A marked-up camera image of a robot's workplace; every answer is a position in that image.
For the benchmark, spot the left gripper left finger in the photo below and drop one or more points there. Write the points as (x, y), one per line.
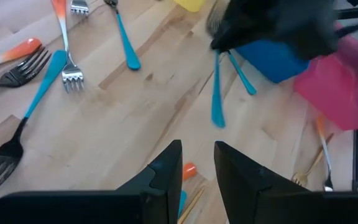
(104, 208)

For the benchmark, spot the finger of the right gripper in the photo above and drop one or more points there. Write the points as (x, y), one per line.
(224, 40)

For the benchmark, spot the pink plastic bin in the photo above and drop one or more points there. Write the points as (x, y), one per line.
(337, 90)

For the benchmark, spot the black metal table frame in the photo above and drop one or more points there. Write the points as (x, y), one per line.
(355, 155)

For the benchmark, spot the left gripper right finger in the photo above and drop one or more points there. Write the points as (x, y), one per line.
(275, 205)

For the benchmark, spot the gold fork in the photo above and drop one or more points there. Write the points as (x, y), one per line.
(300, 179)
(193, 203)

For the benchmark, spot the teal plastic bin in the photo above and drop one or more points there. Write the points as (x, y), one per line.
(269, 62)

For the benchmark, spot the yellow plastic bin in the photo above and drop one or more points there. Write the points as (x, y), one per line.
(189, 4)

